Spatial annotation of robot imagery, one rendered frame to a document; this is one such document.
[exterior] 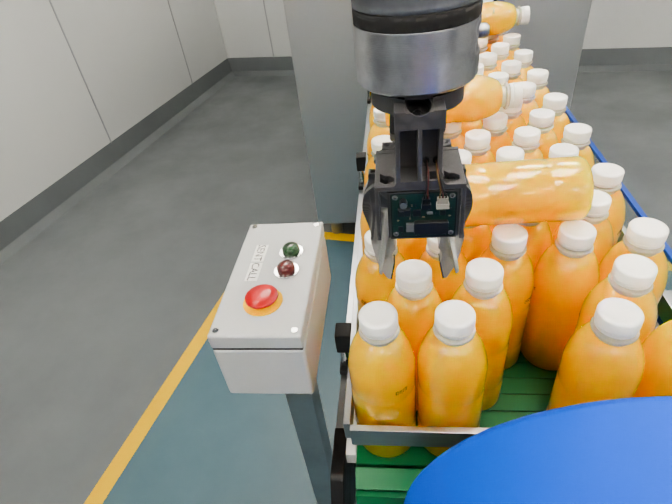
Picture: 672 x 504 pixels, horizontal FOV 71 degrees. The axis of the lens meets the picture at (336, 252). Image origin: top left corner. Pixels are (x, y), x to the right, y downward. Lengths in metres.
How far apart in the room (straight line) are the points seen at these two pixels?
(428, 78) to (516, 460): 0.24
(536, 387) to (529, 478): 0.43
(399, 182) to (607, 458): 0.22
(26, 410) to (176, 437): 0.64
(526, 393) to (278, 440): 1.15
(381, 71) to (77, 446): 1.81
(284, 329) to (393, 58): 0.28
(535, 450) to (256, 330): 0.31
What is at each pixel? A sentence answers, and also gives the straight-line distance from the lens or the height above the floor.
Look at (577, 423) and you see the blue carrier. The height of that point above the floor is 1.23.
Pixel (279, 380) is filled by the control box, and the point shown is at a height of 1.03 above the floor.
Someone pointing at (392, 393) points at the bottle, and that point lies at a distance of 0.52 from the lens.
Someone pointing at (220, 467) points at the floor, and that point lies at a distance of 1.73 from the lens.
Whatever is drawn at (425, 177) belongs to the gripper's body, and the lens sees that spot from 0.38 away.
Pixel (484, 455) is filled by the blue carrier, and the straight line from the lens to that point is 0.30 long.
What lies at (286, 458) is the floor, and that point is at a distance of 1.69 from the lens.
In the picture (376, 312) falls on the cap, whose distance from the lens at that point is 0.48.
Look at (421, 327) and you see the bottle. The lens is 0.54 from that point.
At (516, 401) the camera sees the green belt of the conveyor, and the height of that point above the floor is 0.90.
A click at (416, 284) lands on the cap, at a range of 0.51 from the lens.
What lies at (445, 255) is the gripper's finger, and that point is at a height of 1.14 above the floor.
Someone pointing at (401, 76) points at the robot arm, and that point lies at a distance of 0.35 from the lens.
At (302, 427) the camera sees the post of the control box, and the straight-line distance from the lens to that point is 0.78.
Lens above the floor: 1.46
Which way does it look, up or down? 38 degrees down
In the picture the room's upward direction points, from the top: 8 degrees counter-clockwise
